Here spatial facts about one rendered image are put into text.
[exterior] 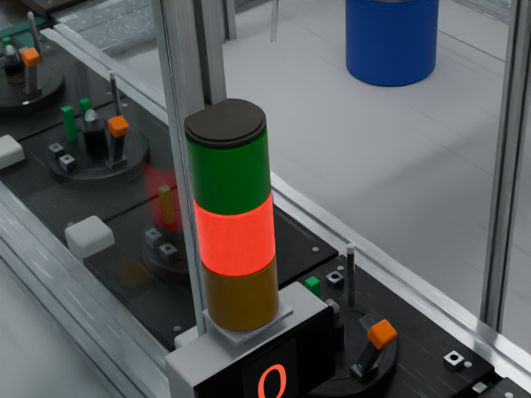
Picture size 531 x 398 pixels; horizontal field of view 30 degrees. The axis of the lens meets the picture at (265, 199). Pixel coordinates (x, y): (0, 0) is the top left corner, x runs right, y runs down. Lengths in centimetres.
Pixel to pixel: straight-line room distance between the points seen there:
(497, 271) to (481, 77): 69
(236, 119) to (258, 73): 116
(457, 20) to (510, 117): 95
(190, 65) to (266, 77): 115
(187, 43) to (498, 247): 57
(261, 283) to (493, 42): 125
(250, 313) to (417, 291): 51
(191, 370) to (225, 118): 18
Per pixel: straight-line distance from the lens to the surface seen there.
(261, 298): 66
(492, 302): 113
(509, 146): 100
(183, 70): 59
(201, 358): 69
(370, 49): 167
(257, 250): 63
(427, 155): 153
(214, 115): 60
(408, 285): 116
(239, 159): 59
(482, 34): 187
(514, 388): 104
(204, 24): 58
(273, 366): 71
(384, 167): 151
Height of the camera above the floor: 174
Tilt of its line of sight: 37 degrees down
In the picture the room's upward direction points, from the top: 4 degrees counter-clockwise
